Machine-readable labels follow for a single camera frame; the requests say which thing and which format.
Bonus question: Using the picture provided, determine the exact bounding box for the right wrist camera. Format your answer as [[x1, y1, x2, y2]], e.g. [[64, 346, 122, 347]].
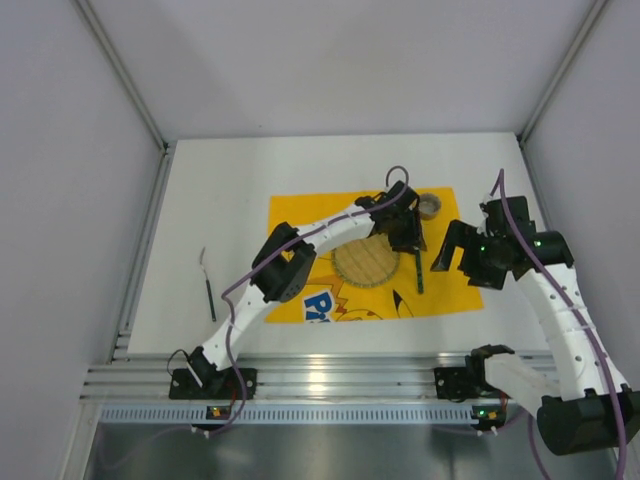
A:
[[480, 196, 536, 238]]

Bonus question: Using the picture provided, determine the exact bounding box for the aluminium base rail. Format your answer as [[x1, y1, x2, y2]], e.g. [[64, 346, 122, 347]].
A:
[[79, 349, 626, 401]]

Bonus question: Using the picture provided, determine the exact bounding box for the green handled spoon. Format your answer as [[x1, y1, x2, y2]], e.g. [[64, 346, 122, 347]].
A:
[[413, 246, 424, 295]]

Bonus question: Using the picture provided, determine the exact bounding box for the round woven yellow plate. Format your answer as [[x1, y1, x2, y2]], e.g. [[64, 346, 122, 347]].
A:
[[331, 235, 400, 289]]

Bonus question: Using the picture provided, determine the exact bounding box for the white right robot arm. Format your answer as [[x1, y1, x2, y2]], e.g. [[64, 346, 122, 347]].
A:
[[431, 220, 639, 456]]

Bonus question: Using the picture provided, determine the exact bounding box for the yellow printed cloth placemat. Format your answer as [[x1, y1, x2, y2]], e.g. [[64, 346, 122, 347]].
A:
[[266, 187, 484, 324]]

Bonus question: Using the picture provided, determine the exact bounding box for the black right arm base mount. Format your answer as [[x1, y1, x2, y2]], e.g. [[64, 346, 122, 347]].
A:
[[433, 367, 507, 403]]

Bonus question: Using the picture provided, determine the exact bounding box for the aluminium frame corner post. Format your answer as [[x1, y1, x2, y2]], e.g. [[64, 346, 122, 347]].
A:
[[74, 0, 174, 151], [519, 0, 611, 139]]

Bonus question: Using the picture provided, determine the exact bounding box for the speckled ceramic cup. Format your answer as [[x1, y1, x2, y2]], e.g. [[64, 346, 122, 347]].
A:
[[418, 193, 442, 221]]

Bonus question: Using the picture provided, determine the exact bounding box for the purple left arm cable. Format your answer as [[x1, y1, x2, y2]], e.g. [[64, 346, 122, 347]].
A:
[[189, 165, 411, 436]]

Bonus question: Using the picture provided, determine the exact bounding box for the green handled fork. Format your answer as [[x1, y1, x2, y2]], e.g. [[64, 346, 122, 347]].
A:
[[199, 246, 217, 323]]

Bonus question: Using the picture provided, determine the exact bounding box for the aluminium frame corner post left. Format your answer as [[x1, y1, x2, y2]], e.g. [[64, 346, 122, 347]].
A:
[[74, 0, 174, 151]]

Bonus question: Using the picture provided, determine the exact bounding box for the aluminium frame corner post right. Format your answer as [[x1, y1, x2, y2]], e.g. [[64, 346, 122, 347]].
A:
[[519, 0, 611, 139]]

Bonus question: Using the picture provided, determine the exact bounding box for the white slotted cable duct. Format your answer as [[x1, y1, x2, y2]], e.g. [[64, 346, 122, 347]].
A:
[[100, 403, 503, 426]]

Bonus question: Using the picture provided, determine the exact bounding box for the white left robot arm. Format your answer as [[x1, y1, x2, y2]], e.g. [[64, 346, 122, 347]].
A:
[[169, 190, 419, 400]]

